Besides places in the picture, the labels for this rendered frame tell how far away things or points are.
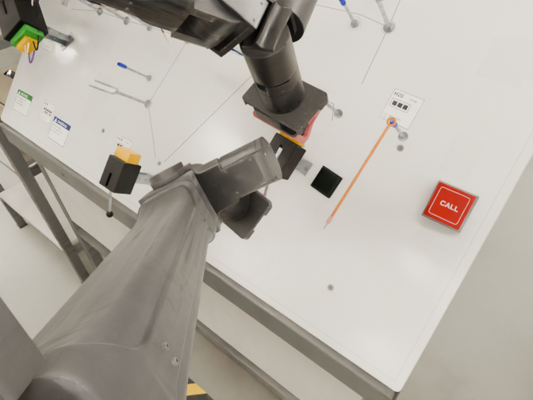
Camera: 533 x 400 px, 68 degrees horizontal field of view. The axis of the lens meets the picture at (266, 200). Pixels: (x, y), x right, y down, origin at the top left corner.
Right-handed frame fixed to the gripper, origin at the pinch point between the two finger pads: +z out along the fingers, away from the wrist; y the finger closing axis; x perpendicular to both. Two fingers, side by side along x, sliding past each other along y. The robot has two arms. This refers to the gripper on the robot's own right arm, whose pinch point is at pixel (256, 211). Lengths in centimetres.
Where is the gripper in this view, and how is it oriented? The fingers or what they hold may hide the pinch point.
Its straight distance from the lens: 65.7
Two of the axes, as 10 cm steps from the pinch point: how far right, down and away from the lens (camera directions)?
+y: -7.1, -5.7, 4.1
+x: -6.0, 8.0, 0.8
